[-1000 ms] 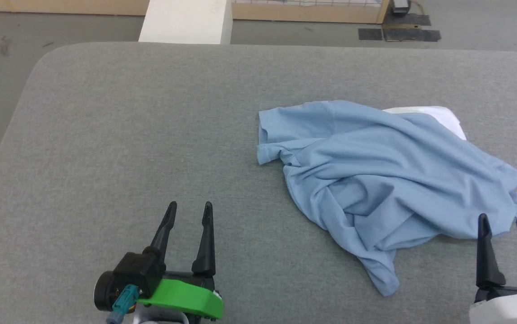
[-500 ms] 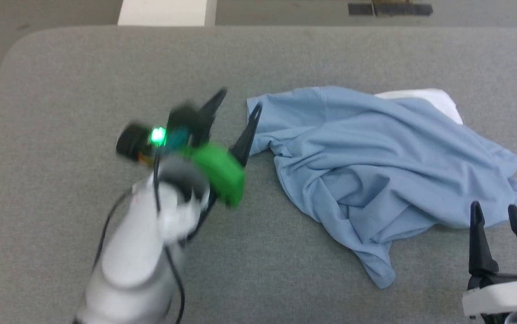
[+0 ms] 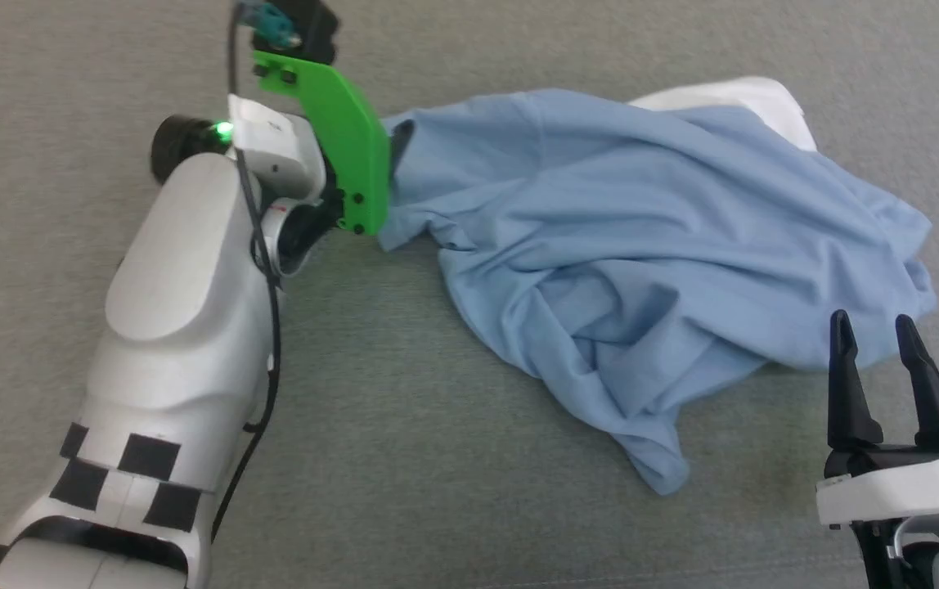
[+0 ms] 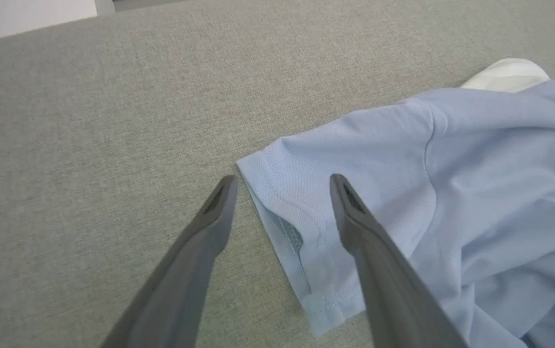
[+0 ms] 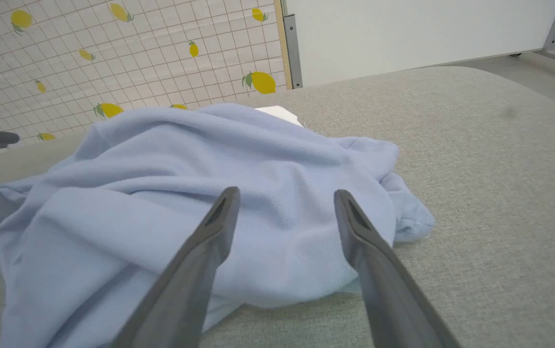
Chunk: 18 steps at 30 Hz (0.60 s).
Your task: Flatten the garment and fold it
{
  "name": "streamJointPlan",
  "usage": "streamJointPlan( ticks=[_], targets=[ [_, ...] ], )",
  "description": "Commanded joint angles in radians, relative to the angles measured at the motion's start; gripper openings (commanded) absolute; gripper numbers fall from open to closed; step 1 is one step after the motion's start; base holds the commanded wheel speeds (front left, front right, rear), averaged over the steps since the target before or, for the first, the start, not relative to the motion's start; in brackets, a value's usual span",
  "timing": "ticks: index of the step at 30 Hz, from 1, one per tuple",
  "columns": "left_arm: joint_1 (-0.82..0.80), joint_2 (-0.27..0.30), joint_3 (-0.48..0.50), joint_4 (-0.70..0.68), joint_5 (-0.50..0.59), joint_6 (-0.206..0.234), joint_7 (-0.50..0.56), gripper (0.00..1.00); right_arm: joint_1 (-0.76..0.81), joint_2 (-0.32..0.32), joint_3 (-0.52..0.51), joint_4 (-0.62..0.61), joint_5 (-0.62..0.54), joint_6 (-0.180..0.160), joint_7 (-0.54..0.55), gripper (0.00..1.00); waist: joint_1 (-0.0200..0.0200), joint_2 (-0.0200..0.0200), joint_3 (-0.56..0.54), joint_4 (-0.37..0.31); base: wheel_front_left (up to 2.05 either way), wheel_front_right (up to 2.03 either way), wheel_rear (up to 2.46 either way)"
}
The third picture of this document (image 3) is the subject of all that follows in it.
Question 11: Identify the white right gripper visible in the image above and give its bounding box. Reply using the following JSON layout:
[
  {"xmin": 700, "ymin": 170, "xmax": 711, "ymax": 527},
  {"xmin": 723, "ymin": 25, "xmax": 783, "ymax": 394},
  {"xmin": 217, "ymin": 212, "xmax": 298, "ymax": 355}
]
[{"xmin": 815, "ymin": 309, "xmax": 939, "ymax": 529}]

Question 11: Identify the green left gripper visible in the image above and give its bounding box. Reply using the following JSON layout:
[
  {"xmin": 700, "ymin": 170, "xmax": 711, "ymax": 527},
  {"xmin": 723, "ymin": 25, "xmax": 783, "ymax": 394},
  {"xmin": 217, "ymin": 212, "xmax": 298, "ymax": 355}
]
[{"xmin": 151, "ymin": 51, "xmax": 415, "ymax": 239}]

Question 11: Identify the light blue and white shirt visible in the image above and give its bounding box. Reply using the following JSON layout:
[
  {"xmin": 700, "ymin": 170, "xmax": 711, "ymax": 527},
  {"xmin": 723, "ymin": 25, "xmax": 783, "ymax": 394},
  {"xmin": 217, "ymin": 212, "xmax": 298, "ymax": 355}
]
[{"xmin": 377, "ymin": 76, "xmax": 938, "ymax": 497}]

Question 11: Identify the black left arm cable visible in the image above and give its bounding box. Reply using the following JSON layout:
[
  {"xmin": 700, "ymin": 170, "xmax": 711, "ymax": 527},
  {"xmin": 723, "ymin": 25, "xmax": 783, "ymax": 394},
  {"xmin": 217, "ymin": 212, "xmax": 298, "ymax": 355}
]
[{"xmin": 209, "ymin": 0, "xmax": 304, "ymax": 542}]

